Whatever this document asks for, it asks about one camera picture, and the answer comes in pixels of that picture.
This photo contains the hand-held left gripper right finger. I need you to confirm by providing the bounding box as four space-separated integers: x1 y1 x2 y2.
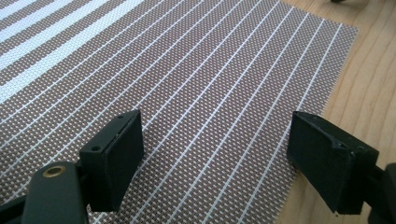
286 110 380 216

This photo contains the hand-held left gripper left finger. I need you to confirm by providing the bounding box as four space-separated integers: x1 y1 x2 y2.
78 109 145 213

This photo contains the striped woven placemat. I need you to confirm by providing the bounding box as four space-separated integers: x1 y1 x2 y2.
0 0 359 224

